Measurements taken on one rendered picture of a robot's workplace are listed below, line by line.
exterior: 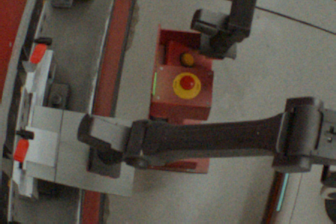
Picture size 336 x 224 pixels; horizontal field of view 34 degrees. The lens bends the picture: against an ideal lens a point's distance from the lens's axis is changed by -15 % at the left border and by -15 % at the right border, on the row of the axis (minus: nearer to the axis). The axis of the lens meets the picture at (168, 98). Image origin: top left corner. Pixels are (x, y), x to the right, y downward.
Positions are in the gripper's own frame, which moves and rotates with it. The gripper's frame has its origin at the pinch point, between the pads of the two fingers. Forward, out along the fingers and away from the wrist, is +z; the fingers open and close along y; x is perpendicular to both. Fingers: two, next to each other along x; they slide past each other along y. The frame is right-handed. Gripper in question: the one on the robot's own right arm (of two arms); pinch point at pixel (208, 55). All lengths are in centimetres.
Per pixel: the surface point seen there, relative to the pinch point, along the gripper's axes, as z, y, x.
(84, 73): -2.3, 32.9, 12.7
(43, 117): -13, 43, 29
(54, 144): -14, 40, 36
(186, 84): -2.4, 6.1, 10.4
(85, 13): -1.7, 35.9, -4.9
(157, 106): 5.6, 10.9, 14.9
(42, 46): -41, 47, 24
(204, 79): -0.7, 0.8, 7.5
